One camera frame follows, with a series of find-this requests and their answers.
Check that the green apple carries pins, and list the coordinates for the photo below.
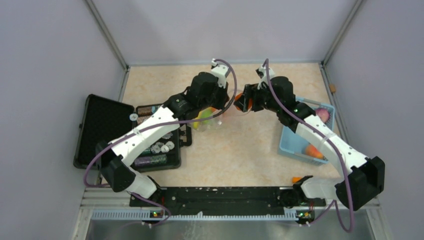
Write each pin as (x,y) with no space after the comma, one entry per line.
(206,114)

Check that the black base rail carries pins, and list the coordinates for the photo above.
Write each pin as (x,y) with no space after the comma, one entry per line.
(232,201)

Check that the small brown object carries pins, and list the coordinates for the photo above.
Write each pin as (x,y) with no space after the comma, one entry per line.
(332,88)

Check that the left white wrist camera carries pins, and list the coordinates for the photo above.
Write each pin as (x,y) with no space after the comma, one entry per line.
(221,71)

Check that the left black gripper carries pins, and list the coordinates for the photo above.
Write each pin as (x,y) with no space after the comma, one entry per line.
(224,96)

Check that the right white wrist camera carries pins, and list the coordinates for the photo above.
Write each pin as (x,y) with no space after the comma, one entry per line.
(264,77)

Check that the black open tool case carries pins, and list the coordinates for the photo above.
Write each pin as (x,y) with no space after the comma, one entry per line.
(105,120)

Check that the blue plastic basket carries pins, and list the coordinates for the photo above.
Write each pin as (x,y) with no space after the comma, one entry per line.
(292,145)

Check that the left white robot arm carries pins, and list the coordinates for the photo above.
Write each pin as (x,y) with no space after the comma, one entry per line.
(116,158)

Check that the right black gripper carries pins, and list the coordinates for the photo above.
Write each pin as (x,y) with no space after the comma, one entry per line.
(250,91)

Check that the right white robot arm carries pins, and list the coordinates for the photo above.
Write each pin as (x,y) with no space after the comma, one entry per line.
(362,178)

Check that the orange carrot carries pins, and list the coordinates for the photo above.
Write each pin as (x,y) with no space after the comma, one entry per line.
(295,179)

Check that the peach fruit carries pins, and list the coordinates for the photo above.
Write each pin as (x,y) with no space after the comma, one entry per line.
(313,152)

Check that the yellow banana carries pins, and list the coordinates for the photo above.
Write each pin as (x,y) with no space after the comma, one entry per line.
(197,125)

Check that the clear zip top bag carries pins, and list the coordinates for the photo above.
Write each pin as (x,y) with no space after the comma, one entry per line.
(219,121)

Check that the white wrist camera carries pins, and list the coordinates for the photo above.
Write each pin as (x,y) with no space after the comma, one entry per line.
(264,77)
(221,71)

